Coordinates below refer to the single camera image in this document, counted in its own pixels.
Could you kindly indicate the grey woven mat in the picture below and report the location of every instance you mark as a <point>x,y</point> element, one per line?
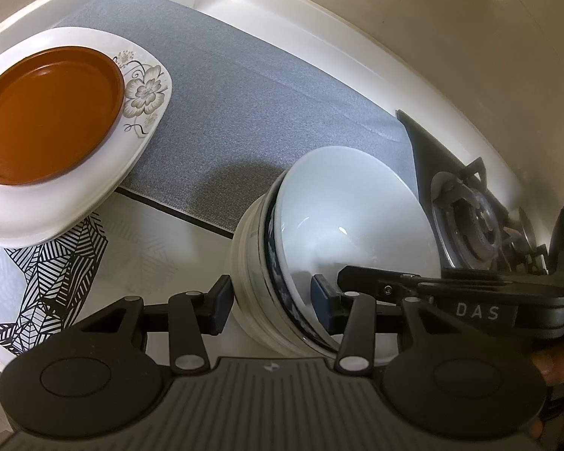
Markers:
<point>263,94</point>

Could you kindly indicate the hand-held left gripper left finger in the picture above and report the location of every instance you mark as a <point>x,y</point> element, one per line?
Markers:
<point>223,301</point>

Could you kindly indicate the gas stove burner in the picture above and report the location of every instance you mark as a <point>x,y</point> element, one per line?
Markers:
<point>465,216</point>

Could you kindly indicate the white square floral plate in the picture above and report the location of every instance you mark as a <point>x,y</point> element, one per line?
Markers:
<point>145,96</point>

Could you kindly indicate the black and white patterned mat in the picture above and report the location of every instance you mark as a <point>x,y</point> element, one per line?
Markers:
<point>145,263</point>

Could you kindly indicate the cream ribbed bowl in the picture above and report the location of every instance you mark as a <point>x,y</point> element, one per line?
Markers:
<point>249,268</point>

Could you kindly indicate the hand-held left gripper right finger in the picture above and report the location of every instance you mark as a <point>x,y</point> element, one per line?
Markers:
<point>320,299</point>

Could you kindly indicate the brown round plate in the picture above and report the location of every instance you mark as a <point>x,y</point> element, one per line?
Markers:
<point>42,112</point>

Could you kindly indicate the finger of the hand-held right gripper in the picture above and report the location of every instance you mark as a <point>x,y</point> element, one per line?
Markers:
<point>380,282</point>

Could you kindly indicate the person's right hand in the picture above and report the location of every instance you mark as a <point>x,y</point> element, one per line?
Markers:
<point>559,361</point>

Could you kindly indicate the white bowl with blue pattern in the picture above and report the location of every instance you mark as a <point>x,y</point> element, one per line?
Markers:
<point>357,206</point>

